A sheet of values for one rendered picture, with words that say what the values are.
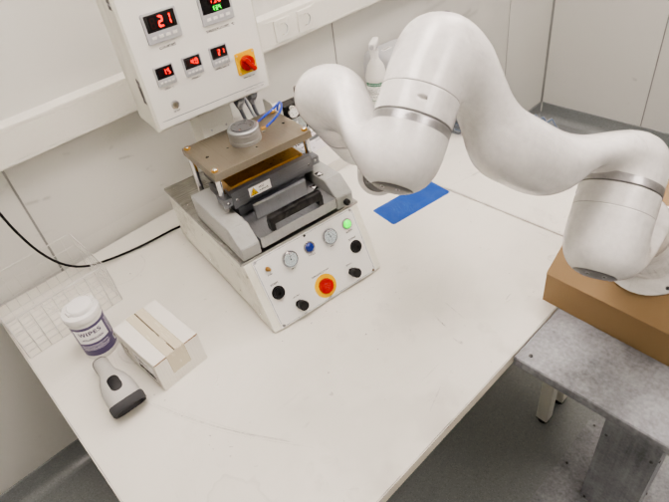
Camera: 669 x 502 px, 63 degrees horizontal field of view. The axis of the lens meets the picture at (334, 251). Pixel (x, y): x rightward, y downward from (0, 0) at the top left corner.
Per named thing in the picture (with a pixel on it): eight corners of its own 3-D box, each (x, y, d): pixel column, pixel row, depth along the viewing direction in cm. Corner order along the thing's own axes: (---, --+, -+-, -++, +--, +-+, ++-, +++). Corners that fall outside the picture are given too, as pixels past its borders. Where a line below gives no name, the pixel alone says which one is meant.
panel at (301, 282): (282, 329, 133) (250, 262, 128) (375, 270, 145) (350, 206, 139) (285, 331, 132) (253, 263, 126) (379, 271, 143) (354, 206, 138)
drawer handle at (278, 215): (268, 228, 129) (265, 214, 127) (319, 200, 135) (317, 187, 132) (273, 232, 128) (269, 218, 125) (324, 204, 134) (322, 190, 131)
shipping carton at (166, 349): (124, 352, 135) (111, 328, 129) (169, 322, 141) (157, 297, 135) (162, 393, 124) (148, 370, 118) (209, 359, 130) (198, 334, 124)
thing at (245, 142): (182, 170, 145) (166, 126, 137) (279, 126, 157) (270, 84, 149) (224, 207, 129) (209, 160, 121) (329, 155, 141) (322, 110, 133)
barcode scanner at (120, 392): (83, 377, 130) (68, 357, 125) (112, 358, 134) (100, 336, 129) (120, 428, 118) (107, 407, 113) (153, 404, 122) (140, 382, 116)
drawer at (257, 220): (208, 201, 148) (200, 176, 143) (276, 168, 157) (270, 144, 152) (263, 251, 129) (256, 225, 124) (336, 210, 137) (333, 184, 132)
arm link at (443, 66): (598, 239, 93) (625, 148, 93) (667, 246, 82) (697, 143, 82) (350, 127, 71) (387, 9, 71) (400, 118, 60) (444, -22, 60)
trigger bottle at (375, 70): (369, 101, 213) (363, 36, 197) (390, 100, 211) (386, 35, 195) (365, 111, 207) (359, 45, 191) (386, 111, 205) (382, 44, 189)
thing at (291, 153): (204, 174, 142) (193, 142, 136) (275, 141, 151) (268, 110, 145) (235, 201, 131) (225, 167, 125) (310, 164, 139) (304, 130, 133)
